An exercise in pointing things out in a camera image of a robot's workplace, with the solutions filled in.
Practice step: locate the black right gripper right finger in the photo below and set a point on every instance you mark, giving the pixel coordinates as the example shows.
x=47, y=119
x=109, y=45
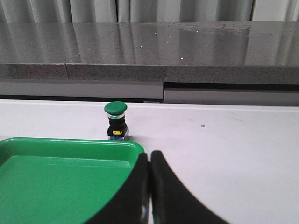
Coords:
x=172, y=202

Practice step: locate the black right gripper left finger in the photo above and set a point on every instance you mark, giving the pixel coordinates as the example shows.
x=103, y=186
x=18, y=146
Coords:
x=130, y=205

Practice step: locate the green mushroom push button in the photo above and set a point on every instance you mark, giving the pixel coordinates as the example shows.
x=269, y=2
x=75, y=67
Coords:
x=118, y=129

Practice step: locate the green plastic tray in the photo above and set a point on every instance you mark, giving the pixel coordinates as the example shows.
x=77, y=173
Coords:
x=59, y=181

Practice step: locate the grey granite counter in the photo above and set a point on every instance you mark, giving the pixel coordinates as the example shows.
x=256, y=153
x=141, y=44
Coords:
x=226, y=63

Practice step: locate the white curtain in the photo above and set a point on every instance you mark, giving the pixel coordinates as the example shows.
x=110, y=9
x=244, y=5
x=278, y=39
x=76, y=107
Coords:
x=77, y=11

